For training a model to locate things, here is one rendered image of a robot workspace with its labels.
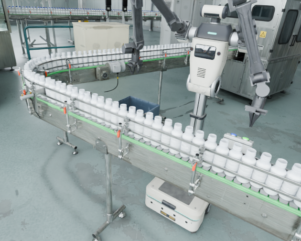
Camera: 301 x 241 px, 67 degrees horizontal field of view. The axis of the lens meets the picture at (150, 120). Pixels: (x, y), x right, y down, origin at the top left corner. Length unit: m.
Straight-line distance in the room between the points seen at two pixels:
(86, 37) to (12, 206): 3.64
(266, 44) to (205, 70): 3.07
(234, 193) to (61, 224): 1.52
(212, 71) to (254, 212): 0.90
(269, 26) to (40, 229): 4.30
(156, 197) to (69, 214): 0.78
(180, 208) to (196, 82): 1.01
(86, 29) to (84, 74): 2.50
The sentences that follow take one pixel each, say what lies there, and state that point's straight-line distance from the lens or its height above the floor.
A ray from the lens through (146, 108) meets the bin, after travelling 1.96.
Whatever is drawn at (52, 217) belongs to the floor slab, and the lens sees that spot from 2.30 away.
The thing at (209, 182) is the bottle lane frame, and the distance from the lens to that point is 1.18.
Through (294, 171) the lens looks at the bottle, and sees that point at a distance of 1.08.
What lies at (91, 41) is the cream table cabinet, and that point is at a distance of 5.23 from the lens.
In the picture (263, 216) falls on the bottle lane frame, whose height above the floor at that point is 0.91.
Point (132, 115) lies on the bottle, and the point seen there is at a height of 1.13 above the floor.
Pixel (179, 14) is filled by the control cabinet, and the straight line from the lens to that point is 7.29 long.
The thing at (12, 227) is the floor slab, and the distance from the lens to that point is 2.34.
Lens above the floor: 1.70
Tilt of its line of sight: 28 degrees down
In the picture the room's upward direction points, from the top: 4 degrees clockwise
